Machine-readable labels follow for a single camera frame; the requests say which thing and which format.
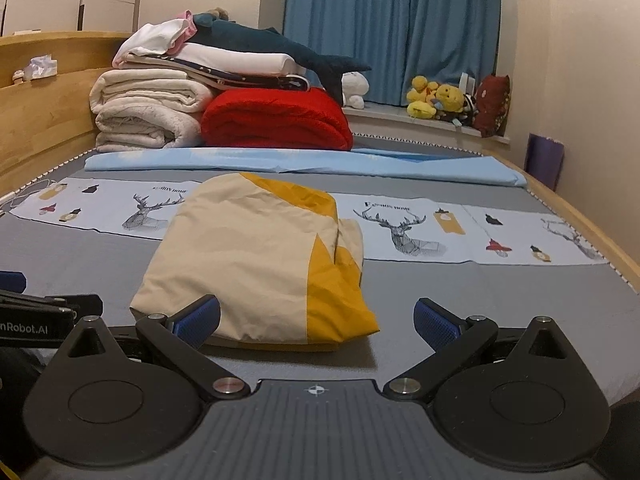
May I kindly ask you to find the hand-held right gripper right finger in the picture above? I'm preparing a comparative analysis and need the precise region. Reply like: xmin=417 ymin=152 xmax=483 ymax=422
xmin=382 ymin=297 xmax=570 ymax=401

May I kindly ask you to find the white cloth with pink edge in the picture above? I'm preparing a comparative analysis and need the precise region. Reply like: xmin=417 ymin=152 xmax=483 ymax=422
xmin=112 ymin=10 xmax=197 ymax=68

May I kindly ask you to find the blue curtain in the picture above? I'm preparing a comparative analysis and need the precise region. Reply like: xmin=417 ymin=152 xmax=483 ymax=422
xmin=282 ymin=0 xmax=502 ymax=108

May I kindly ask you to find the white folded quilt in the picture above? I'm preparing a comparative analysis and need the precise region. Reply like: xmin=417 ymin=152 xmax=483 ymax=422
xmin=90 ymin=69 xmax=218 ymax=153

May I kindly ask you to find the purple box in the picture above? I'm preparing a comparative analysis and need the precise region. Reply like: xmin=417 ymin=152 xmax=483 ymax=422
xmin=525 ymin=132 xmax=566 ymax=192

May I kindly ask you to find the grey printed bed sheet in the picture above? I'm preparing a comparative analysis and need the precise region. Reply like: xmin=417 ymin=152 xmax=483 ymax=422
xmin=0 ymin=147 xmax=640 ymax=406

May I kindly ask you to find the clear plastic wrapper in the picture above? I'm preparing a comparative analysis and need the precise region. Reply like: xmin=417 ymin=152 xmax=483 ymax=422
xmin=22 ymin=55 xmax=58 ymax=81

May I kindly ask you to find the beige and mustard hooded jacket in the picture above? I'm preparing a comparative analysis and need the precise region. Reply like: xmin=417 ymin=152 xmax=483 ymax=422
xmin=130 ymin=172 xmax=380 ymax=353

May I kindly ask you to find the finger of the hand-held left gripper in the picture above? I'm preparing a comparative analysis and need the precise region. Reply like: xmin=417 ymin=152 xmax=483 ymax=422
xmin=0 ymin=290 xmax=104 ymax=319
xmin=0 ymin=271 xmax=27 ymax=294

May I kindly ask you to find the yellow plush toy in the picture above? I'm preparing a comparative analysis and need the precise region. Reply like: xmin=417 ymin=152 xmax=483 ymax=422
xmin=406 ymin=76 xmax=437 ymax=120
xmin=432 ymin=85 xmax=463 ymax=122

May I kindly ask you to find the dark blue shark plush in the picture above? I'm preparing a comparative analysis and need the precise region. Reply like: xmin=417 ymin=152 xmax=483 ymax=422
xmin=187 ymin=12 xmax=373 ymax=106

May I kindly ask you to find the wooden bed frame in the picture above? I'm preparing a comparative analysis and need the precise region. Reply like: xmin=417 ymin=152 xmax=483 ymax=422
xmin=0 ymin=31 xmax=640 ymax=293

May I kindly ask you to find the grey window sill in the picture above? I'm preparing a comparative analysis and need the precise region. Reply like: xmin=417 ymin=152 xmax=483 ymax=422
xmin=345 ymin=105 xmax=513 ymax=153

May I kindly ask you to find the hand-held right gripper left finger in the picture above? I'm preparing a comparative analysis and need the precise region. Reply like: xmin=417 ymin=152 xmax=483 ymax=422
xmin=65 ymin=294 xmax=252 ymax=401

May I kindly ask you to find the black and white striped plush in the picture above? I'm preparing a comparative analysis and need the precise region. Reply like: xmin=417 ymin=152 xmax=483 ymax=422
xmin=450 ymin=94 xmax=478 ymax=128

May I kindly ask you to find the white pillow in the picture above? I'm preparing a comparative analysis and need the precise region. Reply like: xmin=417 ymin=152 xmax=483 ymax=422
xmin=172 ymin=42 xmax=301 ymax=78

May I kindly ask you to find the dark red plush cushion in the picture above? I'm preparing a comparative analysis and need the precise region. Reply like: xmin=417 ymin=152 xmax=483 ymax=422
xmin=474 ymin=74 xmax=512 ymax=138

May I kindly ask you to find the white plush toy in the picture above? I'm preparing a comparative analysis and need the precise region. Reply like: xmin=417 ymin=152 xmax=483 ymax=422
xmin=341 ymin=71 xmax=370 ymax=110

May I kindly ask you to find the light blue folded sheet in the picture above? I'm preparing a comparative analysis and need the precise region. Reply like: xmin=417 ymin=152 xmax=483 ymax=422
xmin=84 ymin=147 xmax=528 ymax=188

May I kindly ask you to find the red folded blanket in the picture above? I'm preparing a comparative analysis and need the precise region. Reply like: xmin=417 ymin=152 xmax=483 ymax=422
xmin=201 ymin=87 xmax=353 ymax=152

